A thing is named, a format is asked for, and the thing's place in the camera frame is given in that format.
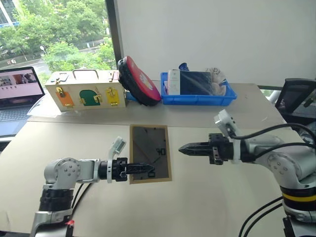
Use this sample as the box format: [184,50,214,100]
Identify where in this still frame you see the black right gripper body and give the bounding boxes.
[208,133,234,165]

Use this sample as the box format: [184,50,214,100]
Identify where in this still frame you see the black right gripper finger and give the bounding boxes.
[178,147,211,157]
[181,141,211,150]

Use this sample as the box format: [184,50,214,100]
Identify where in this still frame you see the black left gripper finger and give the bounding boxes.
[126,168,156,175]
[126,162,156,171]

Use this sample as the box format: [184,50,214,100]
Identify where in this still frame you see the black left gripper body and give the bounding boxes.
[112,157,129,183]

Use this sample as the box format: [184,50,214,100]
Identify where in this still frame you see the wooden picture frame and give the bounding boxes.
[129,124,173,185]

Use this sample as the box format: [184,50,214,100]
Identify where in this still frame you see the blue plastic bin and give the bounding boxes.
[160,71,238,107]

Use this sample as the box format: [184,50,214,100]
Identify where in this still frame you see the dark blue flat pouch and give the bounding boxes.
[179,71,213,96]

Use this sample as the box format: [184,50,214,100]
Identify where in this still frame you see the white slim carton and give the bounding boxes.
[167,69,181,96]

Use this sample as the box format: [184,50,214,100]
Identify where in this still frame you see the white printed cloth bag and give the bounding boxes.
[205,66,228,96]

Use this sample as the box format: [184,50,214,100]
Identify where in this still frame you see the wooden latch lock box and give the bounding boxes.
[44,69,127,112]

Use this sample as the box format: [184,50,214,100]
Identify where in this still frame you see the red round black-rimmed pad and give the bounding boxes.
[117,55,162,108]

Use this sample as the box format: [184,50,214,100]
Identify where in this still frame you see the black monitor device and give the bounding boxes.
[274,78,316,125]

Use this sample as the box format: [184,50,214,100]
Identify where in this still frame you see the open laptop computer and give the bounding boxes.
[0,66,46,138]

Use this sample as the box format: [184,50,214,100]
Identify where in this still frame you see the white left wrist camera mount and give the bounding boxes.
[106,136,127,184]

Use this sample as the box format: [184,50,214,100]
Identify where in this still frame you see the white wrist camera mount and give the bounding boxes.
[106,136,127,184]
[213,109,240,164]

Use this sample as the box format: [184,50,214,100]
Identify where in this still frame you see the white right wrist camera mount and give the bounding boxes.
[213,109,240,164]

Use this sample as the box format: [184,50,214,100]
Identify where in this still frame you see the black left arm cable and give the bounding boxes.
[71,183,84,208]
[71,183,92,215]

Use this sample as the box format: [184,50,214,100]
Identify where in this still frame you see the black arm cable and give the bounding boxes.
[71,183,92,215]
[243,203,285,237]
[237,196,284,237]
[71,183,84,208]

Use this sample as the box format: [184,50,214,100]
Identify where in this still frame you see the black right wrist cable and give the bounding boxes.
[229,122,316,150]

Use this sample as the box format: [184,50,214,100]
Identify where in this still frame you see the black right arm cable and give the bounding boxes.
[237,196,284,237]
[243,203,285,237]

